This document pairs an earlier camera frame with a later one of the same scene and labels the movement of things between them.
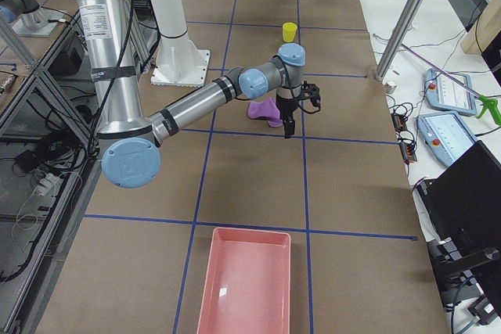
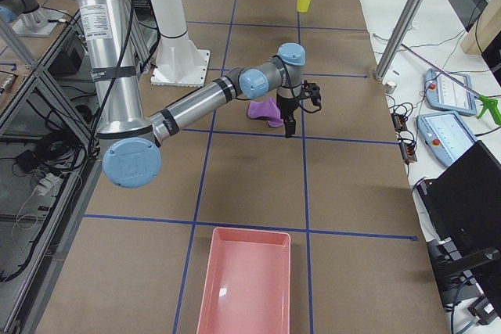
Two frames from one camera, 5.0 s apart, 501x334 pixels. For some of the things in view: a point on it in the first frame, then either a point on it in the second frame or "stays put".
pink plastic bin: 246,285 stays put
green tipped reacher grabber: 489,103 stays put
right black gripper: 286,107 stays put
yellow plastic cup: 289,31 to 304,1
